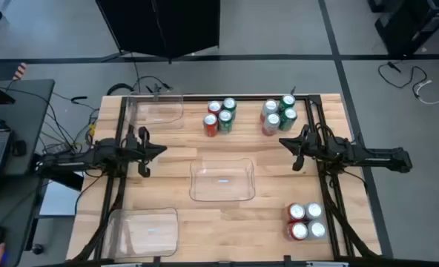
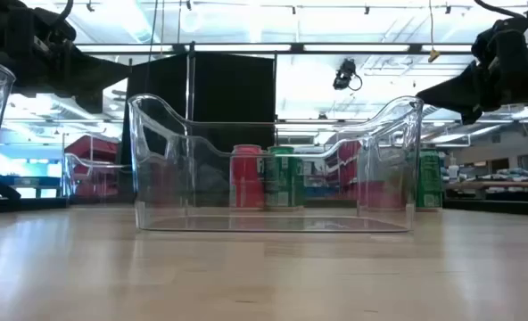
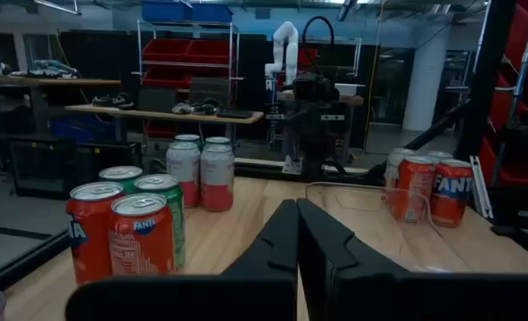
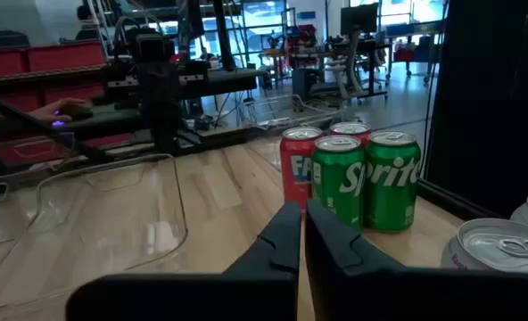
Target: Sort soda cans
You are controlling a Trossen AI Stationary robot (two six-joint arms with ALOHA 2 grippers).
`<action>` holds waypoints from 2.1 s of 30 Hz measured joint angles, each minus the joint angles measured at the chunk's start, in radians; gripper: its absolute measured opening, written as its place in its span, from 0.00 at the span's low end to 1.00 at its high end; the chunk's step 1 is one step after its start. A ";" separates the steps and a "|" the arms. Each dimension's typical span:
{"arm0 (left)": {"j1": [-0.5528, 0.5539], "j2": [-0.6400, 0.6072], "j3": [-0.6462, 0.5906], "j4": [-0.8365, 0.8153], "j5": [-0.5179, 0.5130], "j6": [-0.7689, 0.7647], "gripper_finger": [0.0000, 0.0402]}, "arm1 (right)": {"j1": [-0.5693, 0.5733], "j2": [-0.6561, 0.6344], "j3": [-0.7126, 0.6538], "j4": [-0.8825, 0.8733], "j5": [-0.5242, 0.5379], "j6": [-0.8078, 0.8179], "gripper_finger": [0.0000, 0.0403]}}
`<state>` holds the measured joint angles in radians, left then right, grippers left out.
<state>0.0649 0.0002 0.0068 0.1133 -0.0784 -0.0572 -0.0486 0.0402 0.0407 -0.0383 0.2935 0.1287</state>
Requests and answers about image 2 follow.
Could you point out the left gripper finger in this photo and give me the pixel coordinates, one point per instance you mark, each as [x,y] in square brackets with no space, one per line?
[81,76]
[92,102]

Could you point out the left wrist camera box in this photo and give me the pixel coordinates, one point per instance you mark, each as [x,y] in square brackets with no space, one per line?
[54,27]

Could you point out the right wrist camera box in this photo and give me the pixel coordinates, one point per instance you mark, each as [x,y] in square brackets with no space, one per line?
[500,42]

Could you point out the wooden background workbench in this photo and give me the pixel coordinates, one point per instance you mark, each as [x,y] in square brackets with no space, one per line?
[491,183]

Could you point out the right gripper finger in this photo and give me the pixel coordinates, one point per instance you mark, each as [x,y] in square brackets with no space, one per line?
[464,89]
[472,116]

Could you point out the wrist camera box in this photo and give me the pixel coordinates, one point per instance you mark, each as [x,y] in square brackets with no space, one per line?
[500,42]
[54,27]

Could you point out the black overhead crossbar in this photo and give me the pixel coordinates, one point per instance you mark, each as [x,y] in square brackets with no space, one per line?
[299,48]

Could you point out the blue background table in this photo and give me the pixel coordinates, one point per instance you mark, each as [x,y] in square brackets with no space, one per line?
[23,180]

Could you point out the white plastic bottle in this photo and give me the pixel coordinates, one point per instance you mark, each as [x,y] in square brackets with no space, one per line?
[454,171]

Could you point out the black hanging camera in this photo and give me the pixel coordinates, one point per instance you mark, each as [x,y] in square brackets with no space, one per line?
[345,73]

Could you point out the red Fanta soda can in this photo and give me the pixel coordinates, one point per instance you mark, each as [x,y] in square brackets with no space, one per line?
[246,178]

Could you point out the red storage bin shelf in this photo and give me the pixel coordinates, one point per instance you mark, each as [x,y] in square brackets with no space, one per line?
[348,156]
[90,149]

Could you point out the black aluminium table frame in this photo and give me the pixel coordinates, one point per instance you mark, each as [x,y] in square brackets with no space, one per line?
[23,204]

